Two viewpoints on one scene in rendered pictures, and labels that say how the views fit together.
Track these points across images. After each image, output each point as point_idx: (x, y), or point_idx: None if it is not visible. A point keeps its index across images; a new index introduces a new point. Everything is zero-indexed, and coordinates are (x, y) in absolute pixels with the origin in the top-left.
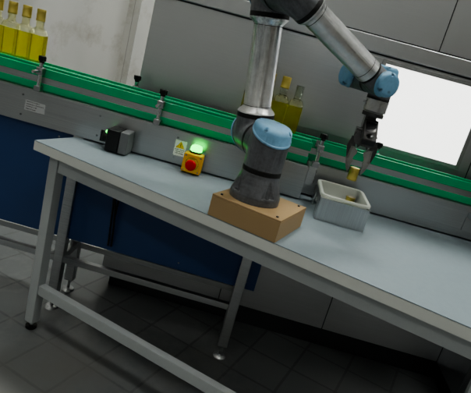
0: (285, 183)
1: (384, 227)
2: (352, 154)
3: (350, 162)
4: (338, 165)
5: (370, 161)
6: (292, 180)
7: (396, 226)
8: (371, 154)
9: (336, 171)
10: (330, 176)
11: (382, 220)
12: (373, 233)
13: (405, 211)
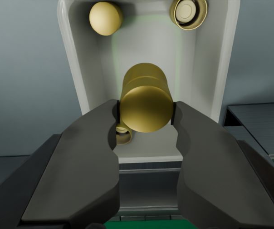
0: None
1: (39, 93)
2: (203, 152)
3: (186, 116)
4: (168, 225)
5: (58, 137)
6: None
7: (21, 121)
8: (37, 191)
9: (168, 203)
10: (176, 189)
11: (51, 134)
12: (53, 15)
13: (5, 171)
